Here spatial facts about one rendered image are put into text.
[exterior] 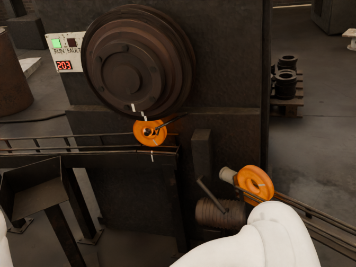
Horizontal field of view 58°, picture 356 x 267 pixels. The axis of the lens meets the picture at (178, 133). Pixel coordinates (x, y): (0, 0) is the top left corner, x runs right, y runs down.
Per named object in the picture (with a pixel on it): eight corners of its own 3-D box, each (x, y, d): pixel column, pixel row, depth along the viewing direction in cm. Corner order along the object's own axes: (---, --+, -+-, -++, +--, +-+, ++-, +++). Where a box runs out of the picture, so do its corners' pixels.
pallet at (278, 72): (176, 113, 326) (170, 73, 303) (196, 80, 391) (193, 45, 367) (302, 118, 289) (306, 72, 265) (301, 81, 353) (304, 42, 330)
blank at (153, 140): (128, 121, 147) (125, 125, 145) (154, 109, 140) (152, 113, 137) (147, 147, 153) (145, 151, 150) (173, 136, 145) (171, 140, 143)
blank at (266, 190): (255, 201, 130) (249, 205, 129) (236, 167, 130) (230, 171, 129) (282, 198, 117) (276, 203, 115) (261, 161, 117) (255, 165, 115)
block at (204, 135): (199, 167, 159) (195, 126, 146) (215, 168, 156) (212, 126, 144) (195, 181, 150) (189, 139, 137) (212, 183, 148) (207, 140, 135)
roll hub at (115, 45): (158, 35, 112) (170, 105, 127) (89, 41, 121) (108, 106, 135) (153, 40, 108) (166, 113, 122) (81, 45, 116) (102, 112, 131)
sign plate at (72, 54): (59, 70, 155) (46, 33, 146) (107, 69, 148) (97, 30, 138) (56, 72, 153) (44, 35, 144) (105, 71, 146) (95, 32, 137)
